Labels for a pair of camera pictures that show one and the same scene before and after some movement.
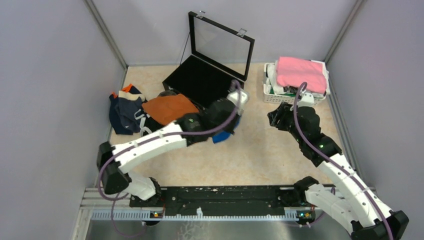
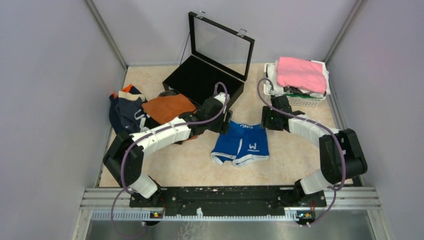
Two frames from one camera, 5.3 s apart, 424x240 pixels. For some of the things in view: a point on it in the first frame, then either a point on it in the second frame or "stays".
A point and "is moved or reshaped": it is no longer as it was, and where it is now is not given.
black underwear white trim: x=147 y=124 stays
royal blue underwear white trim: x=220 y=137 is moved or reshaped
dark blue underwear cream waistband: x=126 y=106 stays
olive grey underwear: x=166 y=93 stays
